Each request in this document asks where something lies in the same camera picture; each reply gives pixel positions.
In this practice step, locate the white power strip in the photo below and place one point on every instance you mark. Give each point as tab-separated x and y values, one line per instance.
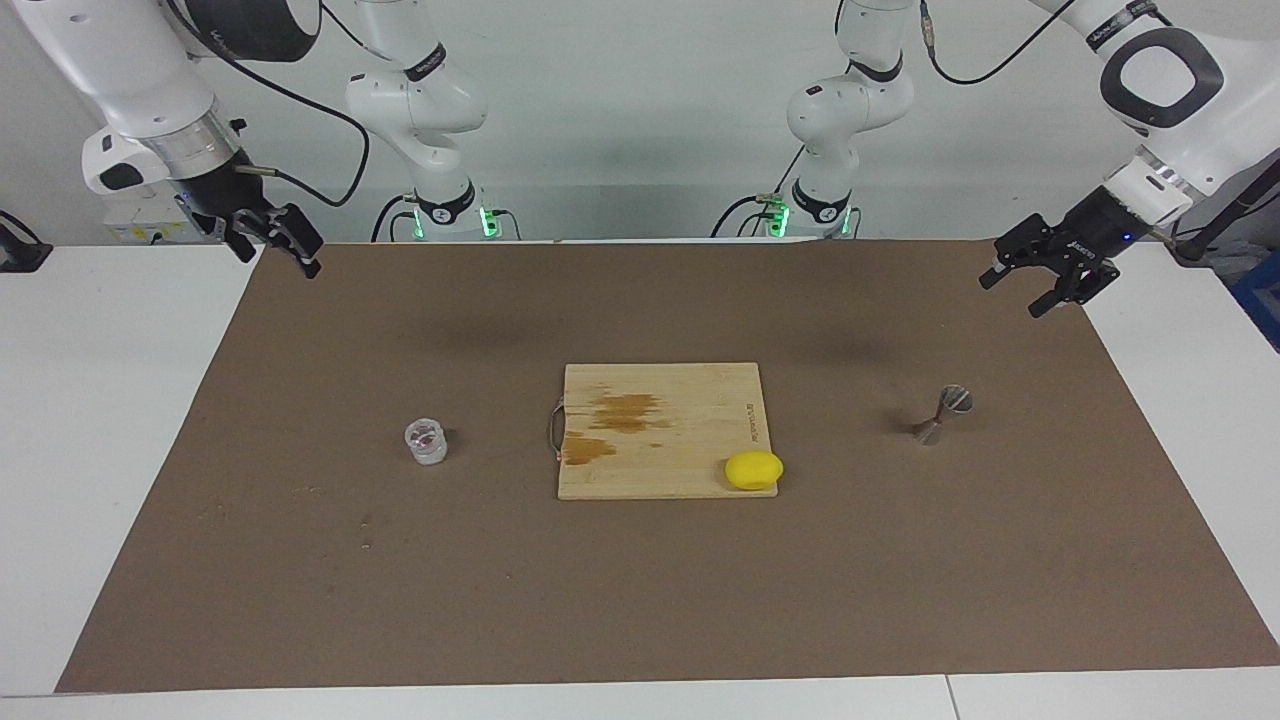
135	228

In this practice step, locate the black stand pole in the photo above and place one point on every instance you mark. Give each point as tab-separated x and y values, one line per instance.
1195	245

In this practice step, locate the small clear glass cup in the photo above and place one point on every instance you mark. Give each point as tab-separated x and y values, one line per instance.
428	445

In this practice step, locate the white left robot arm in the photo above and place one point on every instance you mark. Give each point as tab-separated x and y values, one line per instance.
1190	110

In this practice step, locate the blue box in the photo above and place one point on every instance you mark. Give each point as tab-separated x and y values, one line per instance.
1262	290

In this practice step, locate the brown table mat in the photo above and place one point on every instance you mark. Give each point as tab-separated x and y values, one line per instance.
640	600

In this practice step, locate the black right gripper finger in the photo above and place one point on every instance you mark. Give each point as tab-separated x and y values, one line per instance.
298	240
245	235

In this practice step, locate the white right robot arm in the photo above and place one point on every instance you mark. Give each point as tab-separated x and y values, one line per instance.
150	80

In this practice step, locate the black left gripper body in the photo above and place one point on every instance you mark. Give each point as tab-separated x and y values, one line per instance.
1090	230

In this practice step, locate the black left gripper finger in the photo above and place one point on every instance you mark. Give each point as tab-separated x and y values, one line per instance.
1025	245
1075	290

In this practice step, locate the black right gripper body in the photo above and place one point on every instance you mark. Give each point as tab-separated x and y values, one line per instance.
230	195

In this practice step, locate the yellow lemon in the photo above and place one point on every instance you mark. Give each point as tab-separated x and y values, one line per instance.
754	471

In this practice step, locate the black table clamp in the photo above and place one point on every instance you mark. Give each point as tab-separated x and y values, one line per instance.
20	255

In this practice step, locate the steel double jigger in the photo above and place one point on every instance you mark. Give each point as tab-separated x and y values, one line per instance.
932	430

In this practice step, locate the wooden cutting board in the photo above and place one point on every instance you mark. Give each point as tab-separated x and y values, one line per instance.
660	460

